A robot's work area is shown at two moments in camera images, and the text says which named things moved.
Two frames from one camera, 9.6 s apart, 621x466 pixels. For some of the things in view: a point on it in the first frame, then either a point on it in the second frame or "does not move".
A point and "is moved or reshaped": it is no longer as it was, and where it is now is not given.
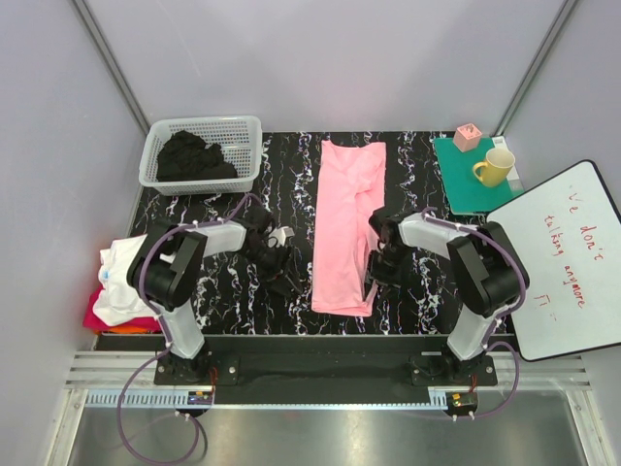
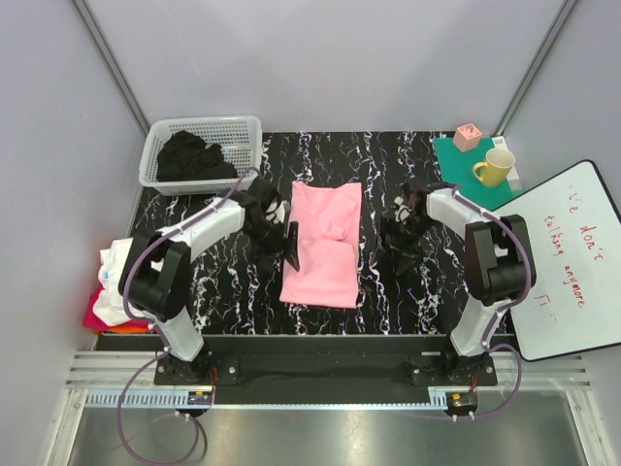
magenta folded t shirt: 90,319 does not move
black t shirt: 185,155 does not move
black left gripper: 275,276 to 286,246
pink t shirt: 350,190 is moved or reshaped
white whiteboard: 568,231 does not move
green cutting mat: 468,195 does not move
